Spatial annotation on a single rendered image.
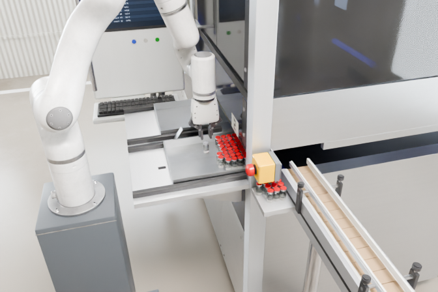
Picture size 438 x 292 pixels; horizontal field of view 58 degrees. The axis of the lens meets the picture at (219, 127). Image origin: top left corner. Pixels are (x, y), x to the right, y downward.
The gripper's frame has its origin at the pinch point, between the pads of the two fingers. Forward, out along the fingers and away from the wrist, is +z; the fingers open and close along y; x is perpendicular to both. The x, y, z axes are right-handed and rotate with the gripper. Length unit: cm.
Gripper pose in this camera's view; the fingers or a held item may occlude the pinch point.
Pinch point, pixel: (205, 133)
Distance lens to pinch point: 152.4
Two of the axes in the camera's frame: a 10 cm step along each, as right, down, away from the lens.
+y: -9.7, 1.4, -2.1
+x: 2.5, 4.9, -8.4
